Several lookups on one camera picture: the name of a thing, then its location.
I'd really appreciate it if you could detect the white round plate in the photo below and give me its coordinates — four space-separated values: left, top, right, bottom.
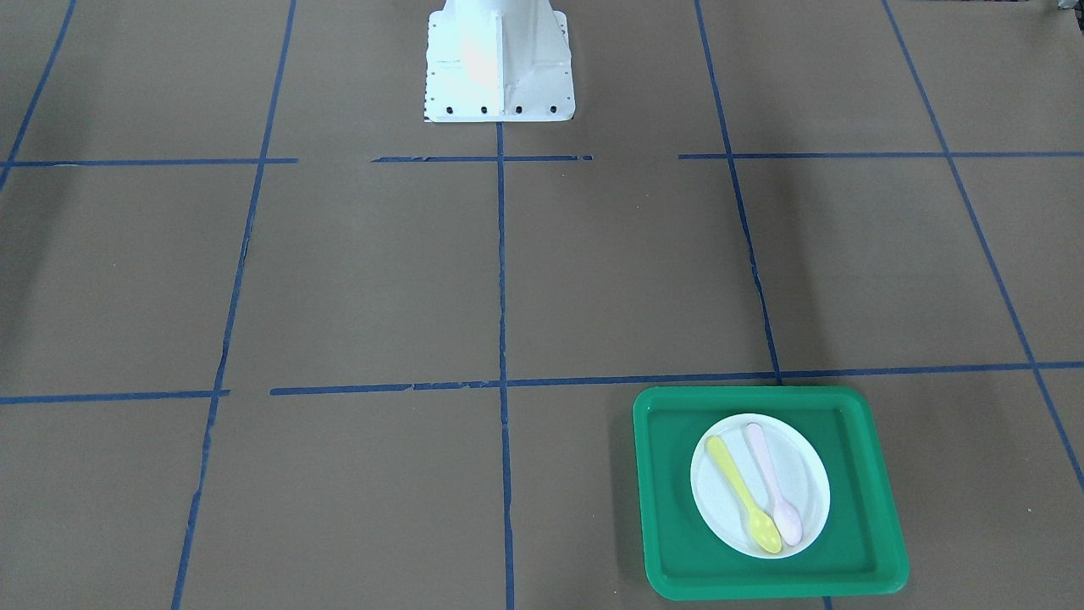
689 413 830 560

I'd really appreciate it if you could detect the green plastic tray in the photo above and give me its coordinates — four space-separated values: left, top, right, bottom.
633 386 909 600

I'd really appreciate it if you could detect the brown paper table cover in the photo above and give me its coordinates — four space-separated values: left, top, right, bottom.
3 1 1081 609

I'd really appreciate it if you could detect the yellow plastic spoon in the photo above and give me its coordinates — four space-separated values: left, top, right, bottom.
705 434 783 553

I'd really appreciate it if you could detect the pink plastic spoon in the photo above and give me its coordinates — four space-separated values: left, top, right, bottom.
744 421 803 547

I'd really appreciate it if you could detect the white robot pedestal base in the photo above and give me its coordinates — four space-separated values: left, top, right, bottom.
423 1 576 124

